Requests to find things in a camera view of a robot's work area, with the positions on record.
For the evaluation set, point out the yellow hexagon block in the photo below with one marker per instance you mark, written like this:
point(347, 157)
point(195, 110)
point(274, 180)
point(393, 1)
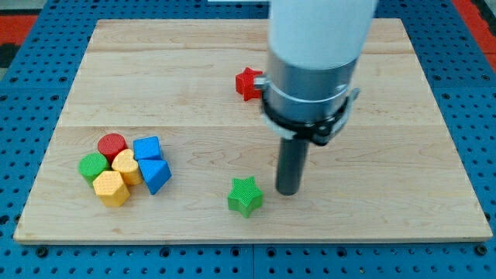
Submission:
point(111, 188)

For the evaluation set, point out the green cylinder block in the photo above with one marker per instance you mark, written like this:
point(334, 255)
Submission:
point(91, 166)

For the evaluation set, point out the red cylinder block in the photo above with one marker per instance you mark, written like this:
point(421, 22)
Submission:
point(110, 145)

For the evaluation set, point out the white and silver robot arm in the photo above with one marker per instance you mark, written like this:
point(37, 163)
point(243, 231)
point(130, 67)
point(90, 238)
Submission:
point(313, 47)

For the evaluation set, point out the blue cube block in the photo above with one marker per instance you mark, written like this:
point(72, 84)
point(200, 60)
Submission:
point(147, 148)

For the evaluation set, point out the yellow heart block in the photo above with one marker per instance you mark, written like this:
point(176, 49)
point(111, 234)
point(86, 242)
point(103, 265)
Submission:
point(128, 167)

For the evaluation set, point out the red star block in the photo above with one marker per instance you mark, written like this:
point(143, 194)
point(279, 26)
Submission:
point(245, 84)

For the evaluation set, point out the blue triangular prism block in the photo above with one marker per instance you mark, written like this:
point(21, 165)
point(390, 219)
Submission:
point(156, 173)

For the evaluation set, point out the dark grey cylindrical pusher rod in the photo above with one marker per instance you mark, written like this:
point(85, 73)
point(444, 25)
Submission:
point(290, 166)

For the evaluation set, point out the light wooden board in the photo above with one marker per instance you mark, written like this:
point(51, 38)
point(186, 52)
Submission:
point(392, 175)

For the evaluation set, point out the green star block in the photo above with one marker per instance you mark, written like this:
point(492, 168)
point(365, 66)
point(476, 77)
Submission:
point(245, 196)

